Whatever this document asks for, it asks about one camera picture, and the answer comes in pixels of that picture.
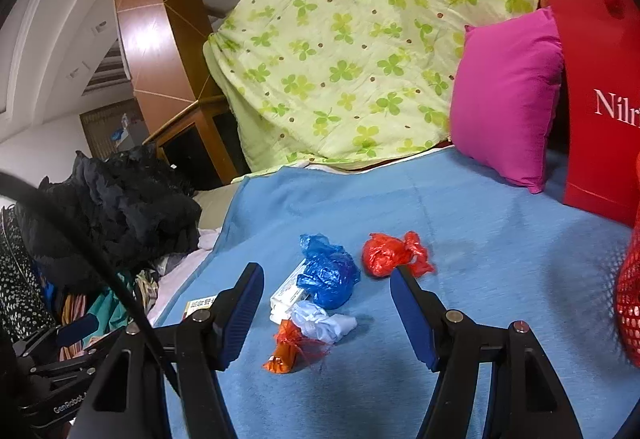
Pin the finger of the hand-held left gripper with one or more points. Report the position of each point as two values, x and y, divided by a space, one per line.
80 326
60 370

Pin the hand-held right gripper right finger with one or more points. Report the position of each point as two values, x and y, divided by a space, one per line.
415 319

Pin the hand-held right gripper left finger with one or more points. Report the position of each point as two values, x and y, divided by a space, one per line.
245 314

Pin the red plastic bag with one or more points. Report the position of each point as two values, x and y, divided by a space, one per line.
382 256

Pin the blue plastic bag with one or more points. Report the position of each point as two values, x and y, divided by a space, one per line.
330 274

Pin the red mesh basket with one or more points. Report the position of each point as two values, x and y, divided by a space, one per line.
631 299

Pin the pile of colourful clothes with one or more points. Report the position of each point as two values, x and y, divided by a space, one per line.
110 309

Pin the white cardboard box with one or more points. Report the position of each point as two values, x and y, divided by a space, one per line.
287 296

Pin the small yellow label box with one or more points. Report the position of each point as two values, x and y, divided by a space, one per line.
197 305

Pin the orange crumpled wrapper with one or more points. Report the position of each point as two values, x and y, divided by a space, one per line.
285 349

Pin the black white dotted cloth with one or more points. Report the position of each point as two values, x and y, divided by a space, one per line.
20 289

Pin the white bed sheet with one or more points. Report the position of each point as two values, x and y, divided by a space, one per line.
185 269

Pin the white crumpled plastic bag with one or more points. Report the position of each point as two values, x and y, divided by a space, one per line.
320 321

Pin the blue blanket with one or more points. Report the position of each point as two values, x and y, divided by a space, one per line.
500 244

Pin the black crumpled cloth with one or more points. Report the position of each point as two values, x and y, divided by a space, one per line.
125 214

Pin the brown lattice door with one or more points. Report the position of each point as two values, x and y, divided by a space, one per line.
105 124

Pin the magenta pillow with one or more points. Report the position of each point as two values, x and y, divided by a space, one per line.
505 104

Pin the ceiling air vent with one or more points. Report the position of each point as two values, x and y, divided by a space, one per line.
107 76

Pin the green clover print quilt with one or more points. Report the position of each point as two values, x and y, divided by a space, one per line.
350 44

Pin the red paper bag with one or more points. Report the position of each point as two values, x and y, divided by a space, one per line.
600 69

